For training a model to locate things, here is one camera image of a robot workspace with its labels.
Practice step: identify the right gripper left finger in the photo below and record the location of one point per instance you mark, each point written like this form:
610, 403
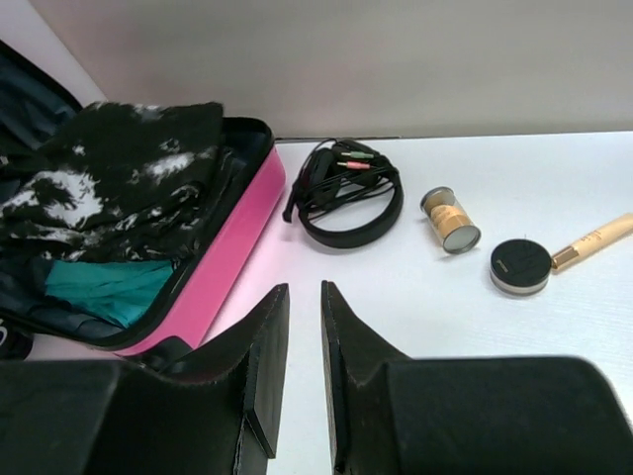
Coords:
231, 383

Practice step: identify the black wired headphones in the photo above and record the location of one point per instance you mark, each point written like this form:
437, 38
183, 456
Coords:
338, 173

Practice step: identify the black lid powder jar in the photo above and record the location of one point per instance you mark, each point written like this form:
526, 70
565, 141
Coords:
520, 267

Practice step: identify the pink hard-shell suitcase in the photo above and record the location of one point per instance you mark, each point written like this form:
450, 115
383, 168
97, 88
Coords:
33, 108

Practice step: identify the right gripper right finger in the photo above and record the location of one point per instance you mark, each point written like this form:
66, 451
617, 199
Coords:
370, 402

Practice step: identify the clear jar with sponge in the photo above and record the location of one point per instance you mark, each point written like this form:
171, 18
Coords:
452, 225

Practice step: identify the beige concealer tube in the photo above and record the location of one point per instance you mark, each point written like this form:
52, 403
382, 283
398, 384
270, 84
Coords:
592, 243

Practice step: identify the black white patterned garment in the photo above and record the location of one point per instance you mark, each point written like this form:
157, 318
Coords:
119, 183

